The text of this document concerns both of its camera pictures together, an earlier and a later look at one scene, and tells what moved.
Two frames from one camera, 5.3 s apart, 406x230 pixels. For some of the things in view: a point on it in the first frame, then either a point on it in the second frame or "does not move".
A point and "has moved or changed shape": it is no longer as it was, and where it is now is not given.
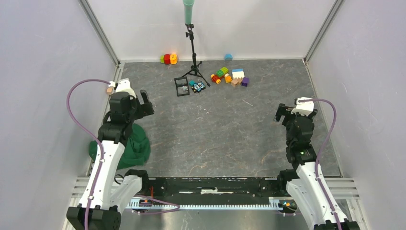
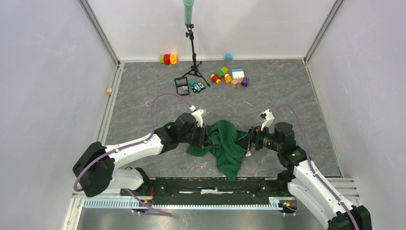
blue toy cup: [228, 57] does not move
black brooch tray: [180, 82] does not move
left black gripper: [145, 109] -> [203, 140]
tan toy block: [236, 82] does not move
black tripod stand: [190, 26] does not move
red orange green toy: [168, 58] does not move
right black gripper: [284, 110] -> [254, 134]
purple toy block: [245, 81] does not move
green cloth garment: [136, 151] has moved or changed shape
